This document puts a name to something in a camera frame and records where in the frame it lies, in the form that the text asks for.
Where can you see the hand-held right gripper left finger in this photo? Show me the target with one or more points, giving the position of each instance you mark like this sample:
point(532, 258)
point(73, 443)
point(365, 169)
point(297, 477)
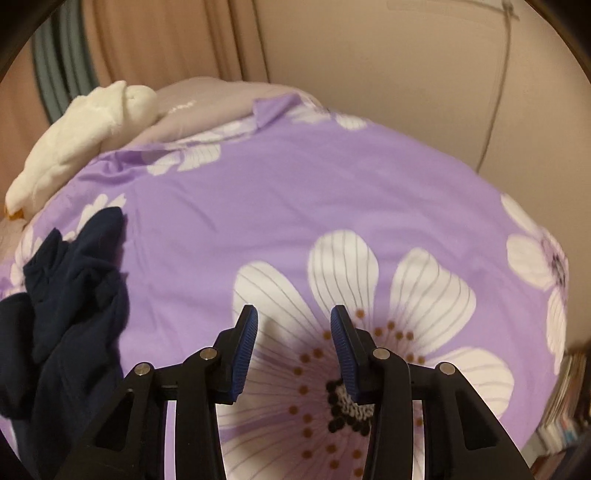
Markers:
point(244, 353)

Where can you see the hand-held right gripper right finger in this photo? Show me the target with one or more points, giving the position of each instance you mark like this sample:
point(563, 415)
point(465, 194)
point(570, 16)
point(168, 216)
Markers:
point(344, 357)

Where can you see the navy fleece garment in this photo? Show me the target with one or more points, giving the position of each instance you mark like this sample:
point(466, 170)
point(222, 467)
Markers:
point(69, 323)

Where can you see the purple floral bed sheet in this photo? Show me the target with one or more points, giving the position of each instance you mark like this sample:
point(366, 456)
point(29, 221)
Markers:
point(277, 207)

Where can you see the stack of books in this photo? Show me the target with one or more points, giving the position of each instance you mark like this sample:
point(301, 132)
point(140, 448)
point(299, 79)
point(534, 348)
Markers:
point(563, 406)

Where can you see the white plush goose toy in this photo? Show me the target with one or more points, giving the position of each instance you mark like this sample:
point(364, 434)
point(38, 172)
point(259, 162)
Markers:
point(69, 138)

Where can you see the beige curtain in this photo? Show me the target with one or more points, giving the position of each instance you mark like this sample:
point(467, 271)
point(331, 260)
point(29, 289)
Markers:
point(161, 41)

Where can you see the blue-grey curtain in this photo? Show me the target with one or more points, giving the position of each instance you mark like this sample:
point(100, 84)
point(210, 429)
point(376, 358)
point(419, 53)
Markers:
point(60, 69)

